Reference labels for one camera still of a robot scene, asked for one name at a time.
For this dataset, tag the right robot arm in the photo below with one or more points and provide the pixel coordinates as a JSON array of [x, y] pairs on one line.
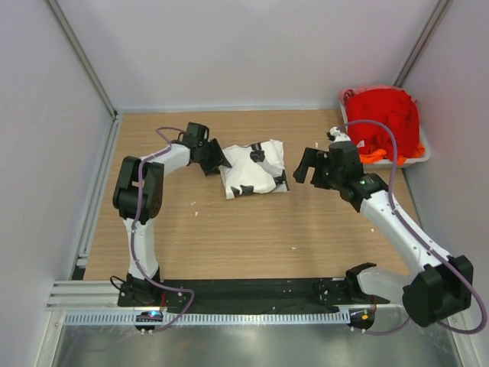
[[438, 284]]

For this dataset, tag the red t-shirt in basket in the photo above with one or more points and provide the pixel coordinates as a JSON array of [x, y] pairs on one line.
[[382, 118]]

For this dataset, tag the grey perforated plastic basket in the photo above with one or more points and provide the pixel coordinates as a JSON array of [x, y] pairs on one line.
[[401, 162]]

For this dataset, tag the aluminium frame rail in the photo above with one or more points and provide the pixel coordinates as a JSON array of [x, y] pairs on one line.
[[86, 294]]

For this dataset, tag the white t-shirt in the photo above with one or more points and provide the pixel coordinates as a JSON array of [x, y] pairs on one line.
[[255, 169]]

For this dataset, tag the orange garment in basket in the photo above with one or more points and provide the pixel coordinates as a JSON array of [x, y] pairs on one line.
[[380, 157]]

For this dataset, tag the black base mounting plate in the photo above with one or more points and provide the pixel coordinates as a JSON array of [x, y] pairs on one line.
[[245, 296]]

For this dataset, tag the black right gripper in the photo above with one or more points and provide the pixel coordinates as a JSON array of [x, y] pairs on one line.
[[314, 158]]

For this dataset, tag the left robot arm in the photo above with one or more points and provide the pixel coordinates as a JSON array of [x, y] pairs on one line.
[[138, 197]]

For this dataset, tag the slotted cable duct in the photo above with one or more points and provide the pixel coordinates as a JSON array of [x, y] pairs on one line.
[[154, 318]]

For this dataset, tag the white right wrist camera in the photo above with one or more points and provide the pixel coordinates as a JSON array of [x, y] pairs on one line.
[[336, 135]]

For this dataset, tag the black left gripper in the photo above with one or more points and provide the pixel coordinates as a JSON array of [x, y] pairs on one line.
[[218, 160]]

